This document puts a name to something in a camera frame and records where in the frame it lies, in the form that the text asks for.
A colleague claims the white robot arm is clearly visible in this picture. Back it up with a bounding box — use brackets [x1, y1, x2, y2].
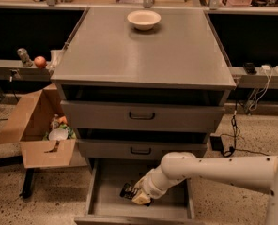
[132, 152, 278, 225]

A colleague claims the grey bottom drawer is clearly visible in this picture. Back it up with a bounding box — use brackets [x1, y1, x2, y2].
[74, 158, 205, 225]

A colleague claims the grey drawer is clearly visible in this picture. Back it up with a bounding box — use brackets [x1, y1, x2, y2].
[77, 140, 207, 160]
[74, 158, 205, 225]
[61, 100, 224, 133]

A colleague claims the grey middle drawer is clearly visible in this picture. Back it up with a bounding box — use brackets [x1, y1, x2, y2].
[77, 140, 207, 160]

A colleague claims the grey top drawer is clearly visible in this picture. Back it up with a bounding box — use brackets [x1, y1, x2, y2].
[61, 100, 224, 133]

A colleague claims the grey drawer cabinet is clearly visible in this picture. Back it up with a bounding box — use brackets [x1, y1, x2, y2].
[50, 7, 237, 180]

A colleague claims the black power adapter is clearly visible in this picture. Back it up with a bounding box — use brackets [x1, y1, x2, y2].
[210, 136, 224, 152]

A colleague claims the white bowl in box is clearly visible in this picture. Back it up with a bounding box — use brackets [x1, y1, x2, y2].
[48, 128, 68, 141]

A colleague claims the open cardboard box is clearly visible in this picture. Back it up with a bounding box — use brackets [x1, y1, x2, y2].
[0, 84, 75, 168]

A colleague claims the black remote on shelf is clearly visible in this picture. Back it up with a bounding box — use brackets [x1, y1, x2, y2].
[243, 63, 256, 75]

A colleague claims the red apple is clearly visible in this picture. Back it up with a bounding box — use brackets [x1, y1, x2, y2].
[34, 56, 47, 68]

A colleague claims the white ceramic bowl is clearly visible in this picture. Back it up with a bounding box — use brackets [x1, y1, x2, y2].
[127, 10, 161, 31]

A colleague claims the small grey figurine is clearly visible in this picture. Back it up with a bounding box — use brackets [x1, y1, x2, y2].
[17, 48, 33, 68]

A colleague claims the black floor cable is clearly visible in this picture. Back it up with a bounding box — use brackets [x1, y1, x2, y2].
[220, 101, 271, 158]

